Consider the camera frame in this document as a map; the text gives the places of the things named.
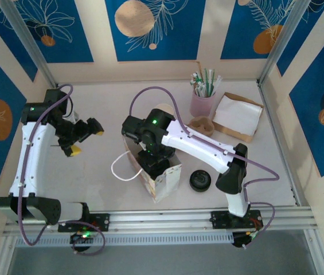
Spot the white paper handle bag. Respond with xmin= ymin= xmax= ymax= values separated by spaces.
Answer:
xmin=110 ymin=134 xmax=183 ymax=206

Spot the stack of paper cups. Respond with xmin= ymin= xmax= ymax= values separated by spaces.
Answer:
xmin=153 ymin=103 xmax=177 ymax=115

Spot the black plastic cup lid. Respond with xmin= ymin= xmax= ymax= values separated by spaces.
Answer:
xmin=189 ymin=169 xmax=213 ymax=193

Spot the brown cardboard cup carrier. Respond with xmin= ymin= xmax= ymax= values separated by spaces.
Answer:
xmin=188 ymin=115 xmax=216 ymax=138

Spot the pink straw holder cup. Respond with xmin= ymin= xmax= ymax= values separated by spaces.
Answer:
xmin=189 ymin=85 xmax=217 ymax=117

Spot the paper wrapped straw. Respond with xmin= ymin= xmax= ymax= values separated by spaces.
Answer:
xmin=209 ymin=68 xmax=216 ymax=96
xmin=189 ymin=73 xmax=203 ymax=97
xmin=196 ymin=77 xmax=207 ymax=97
xmin=205 ymin=68 xmax=212 ymax=97
xmin=212 ymin=74 xmax=224 ymax=95

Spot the brown bag with napkins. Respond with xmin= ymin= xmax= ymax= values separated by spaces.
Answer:
xmin=212 ymin=91 xmax=266 ymax=143

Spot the white paper napkin stack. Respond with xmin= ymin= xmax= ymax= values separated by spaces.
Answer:
xmin=215 ymin=93 xmax=265 ymax=138

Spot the black controller board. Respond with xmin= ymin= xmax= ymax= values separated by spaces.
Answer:
xmin=69 ymin=229 xmax=94 ymax=253

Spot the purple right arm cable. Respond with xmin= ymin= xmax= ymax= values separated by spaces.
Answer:
xmin=128 ymin=86 xmax=280 ymax=250

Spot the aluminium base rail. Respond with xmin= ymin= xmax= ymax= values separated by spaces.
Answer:
xmin=2 ymin=206 xmax=320 ymax=237

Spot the grey slotted cable duct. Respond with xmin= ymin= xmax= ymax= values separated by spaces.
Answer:
xmin=14 ymin=231 xmax=235 ymax=248

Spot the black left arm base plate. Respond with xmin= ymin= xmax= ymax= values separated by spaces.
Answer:
xmin=57 ymin=212 xmax=111 ymax=233

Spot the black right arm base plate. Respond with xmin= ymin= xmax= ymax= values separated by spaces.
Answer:
xmin=210 ymin=210 xmax=263 ymax=230

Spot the aluminium frame post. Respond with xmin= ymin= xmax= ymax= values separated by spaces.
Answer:
xmin=256 ymin=0 xmax=313 ymax=88
xmin=0 ymin=0 xmax=59 ymax=89

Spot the aluminium table side rail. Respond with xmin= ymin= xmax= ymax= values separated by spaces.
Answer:
xmin=256 ymin=81 xmax=303 ymax=207

